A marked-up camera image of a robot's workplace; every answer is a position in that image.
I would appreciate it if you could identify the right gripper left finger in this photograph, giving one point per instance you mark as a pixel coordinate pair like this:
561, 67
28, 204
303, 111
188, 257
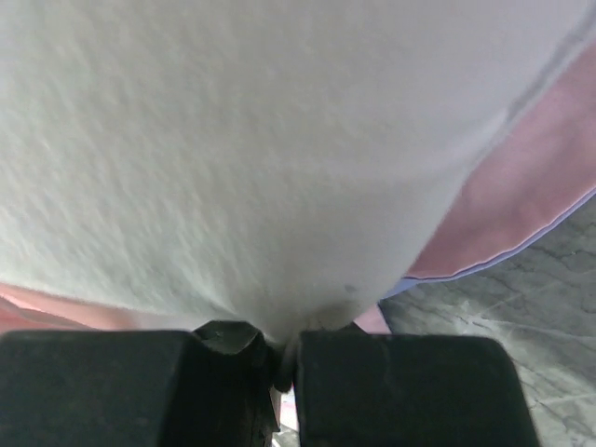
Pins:
208, 387

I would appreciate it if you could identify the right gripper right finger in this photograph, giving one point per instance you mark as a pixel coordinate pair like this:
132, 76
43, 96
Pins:
359, 389

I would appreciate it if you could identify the white pillow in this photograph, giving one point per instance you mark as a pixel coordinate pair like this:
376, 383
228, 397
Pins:
280, 162

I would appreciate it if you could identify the pink cartoon pillowcase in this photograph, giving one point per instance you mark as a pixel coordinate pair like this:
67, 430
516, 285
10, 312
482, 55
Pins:
540, 174

